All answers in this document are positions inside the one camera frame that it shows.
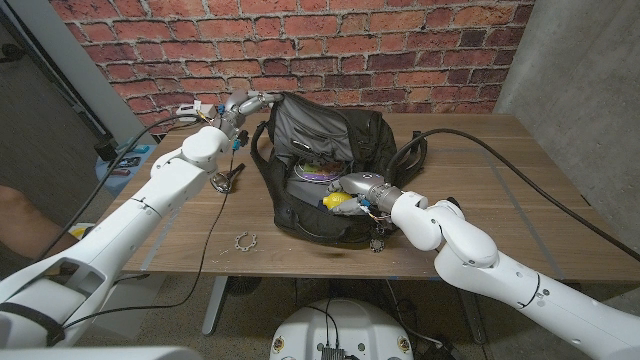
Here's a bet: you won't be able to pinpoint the thin black left wrist cable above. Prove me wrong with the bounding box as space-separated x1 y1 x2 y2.
62 147 239 331

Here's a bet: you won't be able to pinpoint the blue round stool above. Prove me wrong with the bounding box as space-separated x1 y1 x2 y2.
94 144 159 196

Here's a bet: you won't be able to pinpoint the purple printed disc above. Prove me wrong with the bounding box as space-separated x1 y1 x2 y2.
293 159 349 184

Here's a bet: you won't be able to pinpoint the small black box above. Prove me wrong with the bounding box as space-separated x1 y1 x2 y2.
93 141 119 162

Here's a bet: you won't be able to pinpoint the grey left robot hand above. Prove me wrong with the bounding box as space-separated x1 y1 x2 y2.
218 89 285 130

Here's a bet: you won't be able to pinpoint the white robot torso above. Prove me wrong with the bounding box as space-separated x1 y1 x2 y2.
269 298 415 360

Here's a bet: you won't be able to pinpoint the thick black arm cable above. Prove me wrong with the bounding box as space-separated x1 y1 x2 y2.
34 114 221 261
383 128 640 264

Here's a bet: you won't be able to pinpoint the yellow dimpled ball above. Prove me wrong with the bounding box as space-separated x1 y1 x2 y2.
322 191 354 210

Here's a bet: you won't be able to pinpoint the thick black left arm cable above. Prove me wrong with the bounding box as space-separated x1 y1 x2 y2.
34 114 221 261

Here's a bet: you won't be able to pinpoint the white table leg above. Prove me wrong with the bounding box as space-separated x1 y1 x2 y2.
201 275 229 336

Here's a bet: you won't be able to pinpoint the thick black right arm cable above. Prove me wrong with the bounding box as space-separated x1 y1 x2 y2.
383 128 640 264

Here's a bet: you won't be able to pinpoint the grey table leg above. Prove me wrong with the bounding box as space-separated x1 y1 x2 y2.
454 280 489 345

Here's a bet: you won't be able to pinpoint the black door knob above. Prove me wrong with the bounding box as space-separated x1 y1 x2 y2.
0 43 26 64

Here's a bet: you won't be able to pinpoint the white power strip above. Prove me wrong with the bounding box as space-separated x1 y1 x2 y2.
175 102 219 123

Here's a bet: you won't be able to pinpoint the black smartphone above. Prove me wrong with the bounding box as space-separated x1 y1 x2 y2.
107 156 142 170

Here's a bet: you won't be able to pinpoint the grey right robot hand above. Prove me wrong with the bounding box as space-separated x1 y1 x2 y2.
327 171 401 217

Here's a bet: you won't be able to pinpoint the black fabric backpack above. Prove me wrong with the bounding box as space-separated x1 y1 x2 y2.
249 91 430 247

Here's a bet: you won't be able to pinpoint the grey toothed metal ring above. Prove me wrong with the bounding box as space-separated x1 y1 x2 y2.
235 232 259 253

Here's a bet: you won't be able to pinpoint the red brick printed backdrop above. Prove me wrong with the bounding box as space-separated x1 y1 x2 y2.
49 0 536 134

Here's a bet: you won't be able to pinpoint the person bare leg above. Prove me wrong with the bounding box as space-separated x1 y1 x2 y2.
0 184 66 261

